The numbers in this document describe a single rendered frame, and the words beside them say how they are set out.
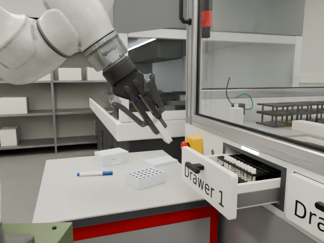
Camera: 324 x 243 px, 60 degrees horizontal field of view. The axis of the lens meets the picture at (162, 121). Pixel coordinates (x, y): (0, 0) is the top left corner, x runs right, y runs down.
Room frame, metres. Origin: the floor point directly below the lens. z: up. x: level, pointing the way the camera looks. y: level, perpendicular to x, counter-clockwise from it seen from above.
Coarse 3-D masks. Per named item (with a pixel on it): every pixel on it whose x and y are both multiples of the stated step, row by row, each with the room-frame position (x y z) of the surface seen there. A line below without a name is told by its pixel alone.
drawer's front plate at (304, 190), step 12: (288, 180) 0.62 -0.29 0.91; (300, 180) 0.59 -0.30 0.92; (312, 180) 0.57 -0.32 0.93; (288, 192) 0.62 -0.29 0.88; (300, 192) 0.58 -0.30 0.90; (312, 192) 0.56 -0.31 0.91; (288, 204) 0.61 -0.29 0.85; (300, 204) 0.58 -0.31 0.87; (312, 204) 0.55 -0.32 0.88; (288, 216) 0.61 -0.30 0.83; (312, 216) 0.55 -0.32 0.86; (312, 228) 0.55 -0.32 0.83
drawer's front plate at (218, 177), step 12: (192, 156) 0.80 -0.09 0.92; (204, 156) 0.76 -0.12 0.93; (204, 168) 0.73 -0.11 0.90; (216, 168) 0.67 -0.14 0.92; (192, 180) 0.80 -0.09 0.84; (204, 180) 0.72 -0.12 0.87; (216, 180) 0.66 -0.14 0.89; (228, 180) 0.62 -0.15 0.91; (204, 192) 0.72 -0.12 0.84; (216, 192) 0.66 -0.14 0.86; (228, 192) 0.61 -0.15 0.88; (216, 204) 0.66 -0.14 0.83; (228, 204) 0.61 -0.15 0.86; (228, 216) 0.61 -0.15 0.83
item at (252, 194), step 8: (216, 160) 0.88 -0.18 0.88; (240, 184) 0.64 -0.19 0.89; (248, 184) 0.64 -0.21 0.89; (256, 184) 0.65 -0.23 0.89; (264, 184) 0.65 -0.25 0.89; (272, 184) 0.66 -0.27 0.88; (240, 192) 0.63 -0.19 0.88; (248, 192) 0.64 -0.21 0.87; (256, 192) 0.65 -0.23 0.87; (264, 192) 0.65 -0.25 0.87; (272, 192) 0.66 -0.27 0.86; (240, 200) 0.63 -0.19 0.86; (248, 200) 0.64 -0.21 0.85; (256, 200) 0.65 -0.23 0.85; (264, 200) 0.65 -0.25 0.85; (272, 200) 0.66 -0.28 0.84; (240, 208) 0.63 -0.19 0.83
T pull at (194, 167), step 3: (186, 162) 0.75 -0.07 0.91; (189, 162) 0.75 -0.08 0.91; (186, 165) 0.75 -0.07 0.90; (189, 165) 0.73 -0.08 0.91; (192, 165) 0.73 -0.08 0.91; (195, 165) 0.73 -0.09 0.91; (198, 165) 0.73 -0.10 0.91; (201, 165) 0.73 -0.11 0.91; (189, 168) 0.73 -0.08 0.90; (192, 168) 0.71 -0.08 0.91; (195, 168) 0.70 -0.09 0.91; (198, 168) 0.70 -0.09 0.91; (201, 168) 0.72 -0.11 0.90; (192, 171) 0.71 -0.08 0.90; (195, 171) 0.70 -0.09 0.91; (198, 171) 0.69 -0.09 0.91
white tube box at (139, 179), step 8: (144, 168) 1.04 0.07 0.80; (152, 168) 1.05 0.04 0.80; (128, 176) 0.97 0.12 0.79; (136, 176) 0.96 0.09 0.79; (144, 176) 0.96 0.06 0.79; (152, 176) 0.96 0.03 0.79; (160, 176) 0.99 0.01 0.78; (128, 184) 0.97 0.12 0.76; (136, 184) 0.93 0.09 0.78; (144, 184) 0.94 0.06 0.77; (152, 184) 0.96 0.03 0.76
